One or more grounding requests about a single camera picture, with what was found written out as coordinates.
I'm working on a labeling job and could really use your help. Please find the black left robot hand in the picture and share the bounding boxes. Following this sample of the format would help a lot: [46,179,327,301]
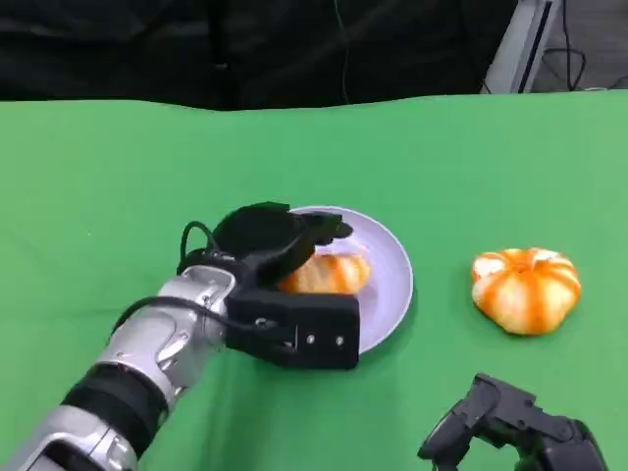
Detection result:
[214,200,355,288]

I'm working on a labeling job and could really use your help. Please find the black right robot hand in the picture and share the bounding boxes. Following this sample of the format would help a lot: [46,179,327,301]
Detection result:
[416,372,610,471]

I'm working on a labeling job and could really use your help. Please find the long orange white bread roll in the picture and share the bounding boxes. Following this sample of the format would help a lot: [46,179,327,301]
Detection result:
[276,251,372,296]

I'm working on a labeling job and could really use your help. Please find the round orange white bread roll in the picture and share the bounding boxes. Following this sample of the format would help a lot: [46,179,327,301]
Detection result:
[470,247,583,337]

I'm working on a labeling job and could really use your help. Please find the lilac plate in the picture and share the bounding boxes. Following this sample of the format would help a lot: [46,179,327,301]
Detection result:
[288,206,415,357]

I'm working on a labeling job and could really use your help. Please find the green table cloth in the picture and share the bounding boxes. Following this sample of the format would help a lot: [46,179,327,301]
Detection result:
[0,87,628,471]

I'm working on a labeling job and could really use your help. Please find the black backdrop cloth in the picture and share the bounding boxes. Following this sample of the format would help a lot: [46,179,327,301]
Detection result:
[0,0,521,112]

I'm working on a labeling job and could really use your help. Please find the grey white stand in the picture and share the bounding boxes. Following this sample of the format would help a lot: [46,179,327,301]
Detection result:
[482,0,563,95]

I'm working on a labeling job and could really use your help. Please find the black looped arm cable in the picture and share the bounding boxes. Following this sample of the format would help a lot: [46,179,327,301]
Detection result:
[177,221,221,276]

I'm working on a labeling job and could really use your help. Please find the black long arm cable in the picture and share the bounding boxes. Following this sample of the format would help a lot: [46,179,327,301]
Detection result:
[113,295,298,352]

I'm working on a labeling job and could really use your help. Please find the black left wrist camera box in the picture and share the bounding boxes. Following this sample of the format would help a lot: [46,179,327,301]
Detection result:
[224,287,361,372]

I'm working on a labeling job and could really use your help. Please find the black hanging cable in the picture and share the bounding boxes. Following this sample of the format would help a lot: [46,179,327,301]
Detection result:
[332,0,351,107]

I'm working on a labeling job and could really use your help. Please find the black floor cable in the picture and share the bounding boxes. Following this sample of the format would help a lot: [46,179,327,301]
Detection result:
[539,0,589,92]

